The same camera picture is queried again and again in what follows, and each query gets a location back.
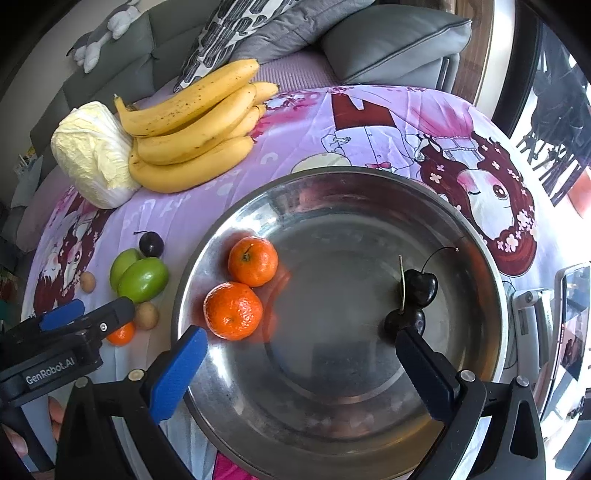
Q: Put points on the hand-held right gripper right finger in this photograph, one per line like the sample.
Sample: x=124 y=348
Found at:
x=420 y=364

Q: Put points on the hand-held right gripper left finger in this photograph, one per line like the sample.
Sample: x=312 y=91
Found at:
x=178 y=374

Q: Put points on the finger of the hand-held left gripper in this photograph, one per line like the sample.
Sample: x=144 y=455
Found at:
x=62 y=314
x=117 y=311

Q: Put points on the tangerine with twig stem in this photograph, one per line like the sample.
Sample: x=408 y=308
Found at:
x=122 y=337

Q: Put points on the brown longan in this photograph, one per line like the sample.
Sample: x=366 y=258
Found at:
x=147 y=316
x=87 y=281

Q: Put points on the green jujube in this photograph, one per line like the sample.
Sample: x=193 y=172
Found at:
x=121 y=267
x=143 y=279

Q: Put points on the dark cherry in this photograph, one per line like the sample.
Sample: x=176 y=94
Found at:
x=419 y=287
x=151 y=244
x=397 y=323

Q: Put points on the large orange tangerine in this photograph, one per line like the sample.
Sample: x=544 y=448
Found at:
x=233 y=310

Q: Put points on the round steel plate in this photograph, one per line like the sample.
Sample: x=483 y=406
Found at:
x=323 y=323

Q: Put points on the small orange tangerine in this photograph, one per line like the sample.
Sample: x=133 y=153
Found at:
x=253 y=261

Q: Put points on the person's left hand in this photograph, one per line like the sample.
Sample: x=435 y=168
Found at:
x=56 y=415

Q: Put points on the silver screen device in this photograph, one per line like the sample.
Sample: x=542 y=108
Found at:
x=531 y=318

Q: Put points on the pale small cushion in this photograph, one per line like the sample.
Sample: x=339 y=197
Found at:
x=27 y=184

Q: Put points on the yellow banana bunch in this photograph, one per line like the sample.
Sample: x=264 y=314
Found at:
x=184 y=175

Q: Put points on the napa cabbage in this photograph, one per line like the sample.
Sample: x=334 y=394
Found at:
x=92 y=152

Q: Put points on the printed cartoon blanket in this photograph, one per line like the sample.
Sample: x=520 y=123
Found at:
x=369 y=129

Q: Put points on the grey sofa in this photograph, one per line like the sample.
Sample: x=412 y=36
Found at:
x=175 y=50

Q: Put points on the black and white patterned pillow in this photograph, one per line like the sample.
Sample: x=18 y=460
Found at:
x=212 y=41

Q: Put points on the grey plush toy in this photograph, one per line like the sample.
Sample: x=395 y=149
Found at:
x=115 y=23

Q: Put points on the grey sofa cushion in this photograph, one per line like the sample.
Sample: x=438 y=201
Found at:
x=392 y=41

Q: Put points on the grey pillow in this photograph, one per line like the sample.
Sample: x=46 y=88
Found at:
x=295 y=27

